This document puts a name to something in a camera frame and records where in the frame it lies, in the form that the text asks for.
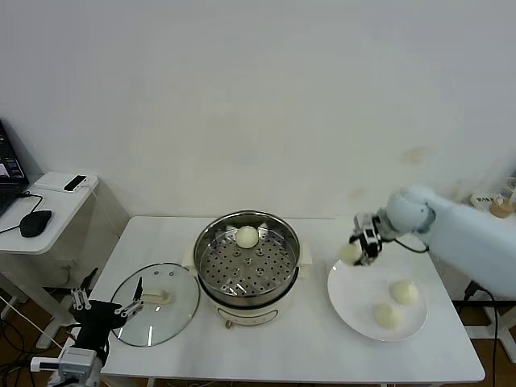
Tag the flat white box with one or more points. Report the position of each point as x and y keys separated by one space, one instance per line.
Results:
x=48 y=183

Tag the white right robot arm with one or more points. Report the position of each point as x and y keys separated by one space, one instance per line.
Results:
x=463 y=242

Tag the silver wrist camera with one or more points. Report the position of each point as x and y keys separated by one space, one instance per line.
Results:
x=364 y=221
x=76 y=359

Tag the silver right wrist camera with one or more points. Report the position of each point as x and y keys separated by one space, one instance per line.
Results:
x=364 y=221

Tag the round white plate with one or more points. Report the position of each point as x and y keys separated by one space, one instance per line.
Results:
x=363 y=298

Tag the white side table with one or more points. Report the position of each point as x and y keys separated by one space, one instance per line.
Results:
x=60 y=209
x=504 y=334

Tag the white steamed baozi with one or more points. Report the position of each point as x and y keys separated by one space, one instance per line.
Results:
x=246 y=237
x=348 y=254
x=404 y=293
x=387 y=315

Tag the cream electric cooker pot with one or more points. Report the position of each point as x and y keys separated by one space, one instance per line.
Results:
x=250 y=312

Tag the white wall socket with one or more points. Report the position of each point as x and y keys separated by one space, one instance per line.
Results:
x=68 y=267

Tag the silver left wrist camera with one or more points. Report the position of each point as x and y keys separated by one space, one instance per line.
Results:
x=76 y=359

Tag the clear plastic container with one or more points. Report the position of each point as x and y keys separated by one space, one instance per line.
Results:
x=510 y=187

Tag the black laptop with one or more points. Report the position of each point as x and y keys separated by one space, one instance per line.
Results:
x=10 y=169

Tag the black computer mouse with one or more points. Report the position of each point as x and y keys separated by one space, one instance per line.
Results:
x=36 y=223

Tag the small black white device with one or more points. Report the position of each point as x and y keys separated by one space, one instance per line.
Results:
x=76 y=183

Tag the perforated steel steamer basket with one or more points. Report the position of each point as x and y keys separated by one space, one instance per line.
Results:
x=282 y=242

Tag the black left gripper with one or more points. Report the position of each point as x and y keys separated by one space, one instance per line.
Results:
x=98 y=318

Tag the small white labelled box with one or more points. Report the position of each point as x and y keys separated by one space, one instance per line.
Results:
x=483 y=199

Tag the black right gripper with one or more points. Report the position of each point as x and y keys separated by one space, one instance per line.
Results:
x=371 y=242

